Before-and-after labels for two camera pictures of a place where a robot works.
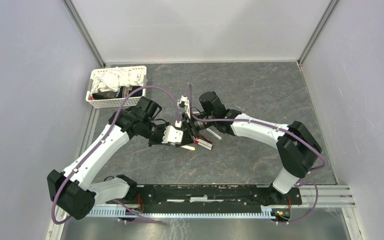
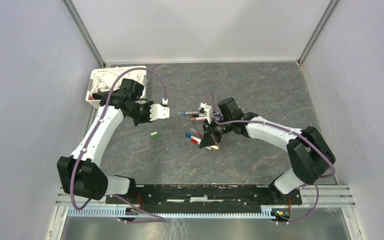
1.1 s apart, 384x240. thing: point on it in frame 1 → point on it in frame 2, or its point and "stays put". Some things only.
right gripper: (188, 131) → (210, 137)
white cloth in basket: (112, 80) stays put
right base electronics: (281, 215) stays put
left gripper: (159, 141) → (148, 105)
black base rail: (208, 195) stays put
